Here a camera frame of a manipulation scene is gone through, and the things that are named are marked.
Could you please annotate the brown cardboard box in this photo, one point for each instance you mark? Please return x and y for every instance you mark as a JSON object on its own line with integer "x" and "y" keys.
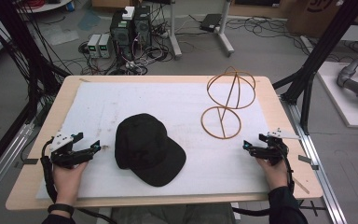
{"x": 313, "y": 15}

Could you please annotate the black computer tower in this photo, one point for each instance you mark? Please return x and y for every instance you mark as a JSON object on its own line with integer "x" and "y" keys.
{"x": 121, "y": 35}
{"x": 142, "y": 26}

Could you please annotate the white board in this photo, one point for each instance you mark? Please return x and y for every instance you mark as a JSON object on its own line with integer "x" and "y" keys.
{"x": 332, "y": 90}

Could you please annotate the black baseball cap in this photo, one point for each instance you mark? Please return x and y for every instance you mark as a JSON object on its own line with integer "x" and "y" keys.
{"x": 146, "y": 149}

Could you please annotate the black tape strip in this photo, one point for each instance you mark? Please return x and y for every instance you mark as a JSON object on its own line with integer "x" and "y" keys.
{"x": 31, "y": 161}
{"x": 306, "y": 160}

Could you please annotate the white stand leg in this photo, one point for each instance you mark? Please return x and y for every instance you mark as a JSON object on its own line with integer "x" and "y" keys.
{"x": 225, "y": 31}
{"x": 174, "y": 34}

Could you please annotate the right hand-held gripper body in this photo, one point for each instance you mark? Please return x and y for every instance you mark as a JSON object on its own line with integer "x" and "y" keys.
{"x": 275, "y": 151}

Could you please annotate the aluminium rail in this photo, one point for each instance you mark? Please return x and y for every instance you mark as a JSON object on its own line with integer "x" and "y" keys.
{"x": 320, "y": 174}
{"x": 3, "y": 165}

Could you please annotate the black frame post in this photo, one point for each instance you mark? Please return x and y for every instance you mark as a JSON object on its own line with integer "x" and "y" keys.
{"x": 21, "y": 43}
{"x": 323, "y": 46}

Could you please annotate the person's right hand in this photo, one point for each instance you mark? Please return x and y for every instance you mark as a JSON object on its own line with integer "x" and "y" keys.
{"x": 276, "y": 175}

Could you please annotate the white foam mat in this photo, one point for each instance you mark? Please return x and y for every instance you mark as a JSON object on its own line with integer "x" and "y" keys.
{"x": 167, "y": 99}

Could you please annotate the white box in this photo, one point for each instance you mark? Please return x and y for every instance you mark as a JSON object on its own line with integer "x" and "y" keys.
{"x": 128, "y": 13}

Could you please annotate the grey power supply unit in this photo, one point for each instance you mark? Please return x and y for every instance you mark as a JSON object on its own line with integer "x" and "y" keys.
{"x": 93, "y": 46}
{"x": 105, "y": 46}

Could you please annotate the black wristband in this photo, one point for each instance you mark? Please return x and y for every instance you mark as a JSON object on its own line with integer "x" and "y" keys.
{"x": 60, "y": 208}

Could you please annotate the person's left hand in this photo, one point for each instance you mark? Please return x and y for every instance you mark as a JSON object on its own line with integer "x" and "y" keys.
{"x": 66, "y": 183}

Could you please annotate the round white table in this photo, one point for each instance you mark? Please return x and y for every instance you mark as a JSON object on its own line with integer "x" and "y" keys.
{"x": 48, "y": 5}

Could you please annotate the black flat box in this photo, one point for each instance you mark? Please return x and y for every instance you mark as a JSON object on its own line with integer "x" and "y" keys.
{"x": 210, "y": 22}

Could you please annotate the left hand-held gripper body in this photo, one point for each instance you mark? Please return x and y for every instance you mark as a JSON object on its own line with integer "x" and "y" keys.
{"x": 62, "y": 154}

